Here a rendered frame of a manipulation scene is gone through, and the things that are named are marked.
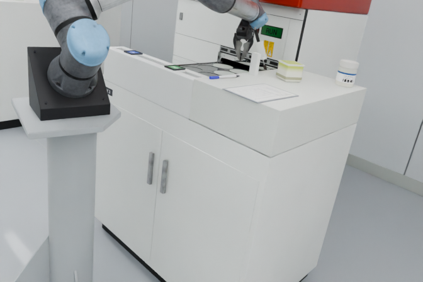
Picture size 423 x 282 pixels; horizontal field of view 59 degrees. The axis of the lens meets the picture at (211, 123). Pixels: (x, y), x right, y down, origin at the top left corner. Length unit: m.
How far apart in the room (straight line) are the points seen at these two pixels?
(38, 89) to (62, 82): 0.08
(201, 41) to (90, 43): 1.10
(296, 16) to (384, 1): 1.50
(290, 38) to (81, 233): 1.18
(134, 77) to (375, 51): 2.12
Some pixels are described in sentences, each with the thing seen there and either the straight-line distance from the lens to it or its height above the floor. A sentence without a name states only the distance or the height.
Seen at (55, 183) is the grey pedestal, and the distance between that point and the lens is 1.38.
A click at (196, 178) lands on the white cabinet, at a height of 0.62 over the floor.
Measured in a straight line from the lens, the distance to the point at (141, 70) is 1.50.
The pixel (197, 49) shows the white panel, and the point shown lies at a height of 0.92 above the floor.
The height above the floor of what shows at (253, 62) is 1.01.
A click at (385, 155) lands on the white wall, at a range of 3.27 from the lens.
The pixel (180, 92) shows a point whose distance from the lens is 1.33.
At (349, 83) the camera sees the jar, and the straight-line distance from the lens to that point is 1.55.
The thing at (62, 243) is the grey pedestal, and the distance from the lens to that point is 1.50.
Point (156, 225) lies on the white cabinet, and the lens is 1.63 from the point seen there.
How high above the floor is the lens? 1.27
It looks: 20 degrees down
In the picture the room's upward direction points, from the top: 8 degrees clockwise
